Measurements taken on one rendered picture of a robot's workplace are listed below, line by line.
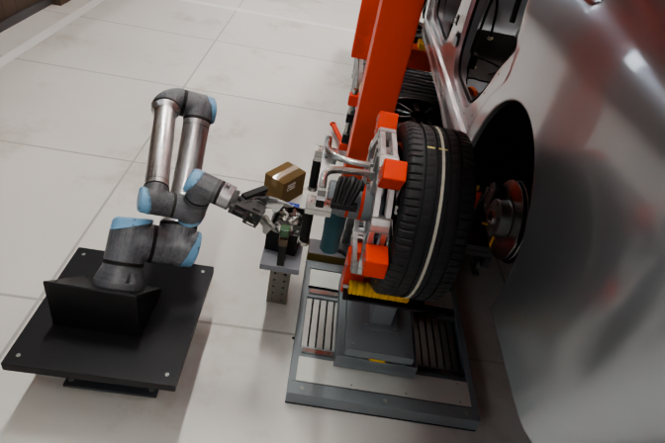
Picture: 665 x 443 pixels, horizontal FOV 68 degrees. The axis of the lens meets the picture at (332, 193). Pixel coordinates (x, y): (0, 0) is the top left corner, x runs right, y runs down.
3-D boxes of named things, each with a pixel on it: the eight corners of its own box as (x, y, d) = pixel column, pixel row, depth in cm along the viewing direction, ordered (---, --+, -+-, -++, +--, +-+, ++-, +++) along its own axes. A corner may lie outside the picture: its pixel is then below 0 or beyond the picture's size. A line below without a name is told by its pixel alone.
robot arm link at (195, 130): (147, 264, 200) (179, 95, 219) (191, 269, 207) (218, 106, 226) (152, 261, 187) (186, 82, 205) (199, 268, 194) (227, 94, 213)
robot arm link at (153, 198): (156, 75, 206) (139, 199, 162) (187, 83, 211) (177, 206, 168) (150, 96, 213) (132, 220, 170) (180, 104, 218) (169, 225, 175)
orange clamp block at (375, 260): (383, 261, 168) (384, 280, 161) (360, 257, 168) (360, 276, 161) (388, 245, 164) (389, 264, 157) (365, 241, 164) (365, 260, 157)
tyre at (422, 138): (468, 302, 150) (486, 103, 166) (392, 289, 148) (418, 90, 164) (414, 304, 214) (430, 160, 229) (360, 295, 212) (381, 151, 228)
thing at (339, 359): (413, 380, 218) (419, 367, 213) (332, 367, 216) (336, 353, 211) (406, 295, 259) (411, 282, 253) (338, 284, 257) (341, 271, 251)
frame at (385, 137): (365, 307, 182) (403, 189, 150) (347, 304, 182) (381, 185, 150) (366, 216, 226) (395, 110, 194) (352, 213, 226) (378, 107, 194)
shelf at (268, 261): (298, 275, 211) (299, 270, 209) (258, 268, 210) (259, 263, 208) (308, 214, 246) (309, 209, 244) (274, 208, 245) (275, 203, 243)
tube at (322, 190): (373, 206, 165) (380, 180, 159) (317, 196, 164) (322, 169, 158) (373, 176, 180) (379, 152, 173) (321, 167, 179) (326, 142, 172)
